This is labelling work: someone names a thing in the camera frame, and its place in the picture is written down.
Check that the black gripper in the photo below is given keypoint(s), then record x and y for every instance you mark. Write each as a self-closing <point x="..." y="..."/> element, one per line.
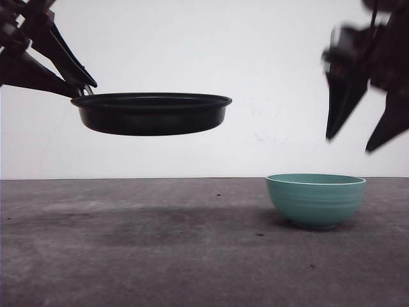
<point x="25" y="23"/>
<point x="376" y="54"/>

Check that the black frying pan green handle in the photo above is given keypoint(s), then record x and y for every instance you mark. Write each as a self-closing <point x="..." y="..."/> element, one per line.
<point x="151" y="113"/>

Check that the teal ceramic bowl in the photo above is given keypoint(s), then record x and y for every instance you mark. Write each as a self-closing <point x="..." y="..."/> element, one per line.
<point x="315" y="200"/>

